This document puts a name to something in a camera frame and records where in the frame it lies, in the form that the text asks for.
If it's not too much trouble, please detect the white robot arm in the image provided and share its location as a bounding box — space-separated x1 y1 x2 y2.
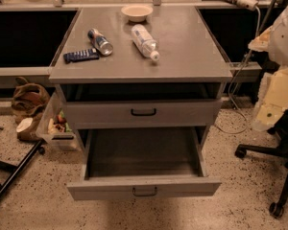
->
248 6 288 131

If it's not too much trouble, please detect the grey drawer cabinet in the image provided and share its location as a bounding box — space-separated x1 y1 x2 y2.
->
50 6 231 139

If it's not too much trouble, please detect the grey middle drawer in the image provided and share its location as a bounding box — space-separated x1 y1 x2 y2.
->
63 100 222 129

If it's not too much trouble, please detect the grey bottom open drawer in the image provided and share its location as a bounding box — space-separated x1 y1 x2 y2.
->
67 127 221 200

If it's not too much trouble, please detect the black office chair base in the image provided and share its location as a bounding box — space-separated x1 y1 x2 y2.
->
234 99 288 219

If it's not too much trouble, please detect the clear plastic water bottle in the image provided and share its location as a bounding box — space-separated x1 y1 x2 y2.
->
132 24 160 62

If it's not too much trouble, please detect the beige bowl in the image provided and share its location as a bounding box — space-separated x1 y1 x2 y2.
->
121 5 153 23

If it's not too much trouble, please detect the silver blue drink can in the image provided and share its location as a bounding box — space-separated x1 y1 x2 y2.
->
87 28 113 56

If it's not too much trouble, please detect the dark blue snack bar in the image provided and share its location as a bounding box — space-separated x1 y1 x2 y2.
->
63 48 99 63

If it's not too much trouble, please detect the clear plastic storage bin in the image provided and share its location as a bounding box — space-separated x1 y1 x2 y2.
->
36 92 79 150

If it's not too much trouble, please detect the brown paper bag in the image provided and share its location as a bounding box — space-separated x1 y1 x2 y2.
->
12 77 50 142

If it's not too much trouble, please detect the black stand leg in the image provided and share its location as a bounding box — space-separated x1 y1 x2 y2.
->
0 140 45 198

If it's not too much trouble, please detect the white cable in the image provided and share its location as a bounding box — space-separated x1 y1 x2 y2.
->
214 5 262 136

